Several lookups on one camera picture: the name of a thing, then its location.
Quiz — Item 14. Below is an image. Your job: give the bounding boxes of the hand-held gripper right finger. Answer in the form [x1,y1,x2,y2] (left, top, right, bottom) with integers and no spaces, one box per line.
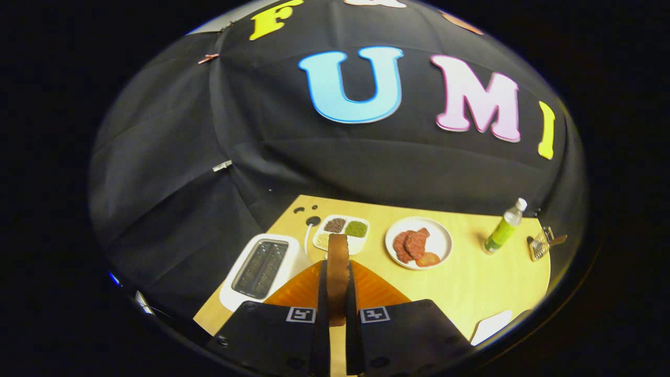
[345,260,474,376]

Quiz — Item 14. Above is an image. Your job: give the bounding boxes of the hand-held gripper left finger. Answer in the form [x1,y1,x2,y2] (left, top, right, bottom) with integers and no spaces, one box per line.
[207,260,331,377]

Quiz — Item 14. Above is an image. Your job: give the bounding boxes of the toasted white bread slice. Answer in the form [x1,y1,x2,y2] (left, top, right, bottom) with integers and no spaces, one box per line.
[326,234,350,327]

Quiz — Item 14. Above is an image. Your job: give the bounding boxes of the white toaster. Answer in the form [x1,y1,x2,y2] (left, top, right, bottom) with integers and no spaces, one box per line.
[219,234,315,313]

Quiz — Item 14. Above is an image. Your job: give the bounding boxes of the white divided seed tray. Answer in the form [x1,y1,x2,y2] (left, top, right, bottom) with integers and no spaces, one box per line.
[312,215,370,256]

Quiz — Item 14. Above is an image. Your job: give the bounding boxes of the beige round plate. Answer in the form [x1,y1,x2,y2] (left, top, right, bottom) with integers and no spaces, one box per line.
[385,217,453,271]

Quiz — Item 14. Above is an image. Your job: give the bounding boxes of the small white square plate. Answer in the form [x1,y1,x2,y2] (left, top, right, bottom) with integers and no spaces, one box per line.
[470,309,513,346]

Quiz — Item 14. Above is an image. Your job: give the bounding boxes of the green label water bottle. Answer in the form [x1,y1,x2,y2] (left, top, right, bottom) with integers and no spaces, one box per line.
[483,197,528,256]

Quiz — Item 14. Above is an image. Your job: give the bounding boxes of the black backdrop cloth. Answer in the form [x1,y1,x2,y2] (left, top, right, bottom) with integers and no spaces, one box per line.
[88,0,589,336]

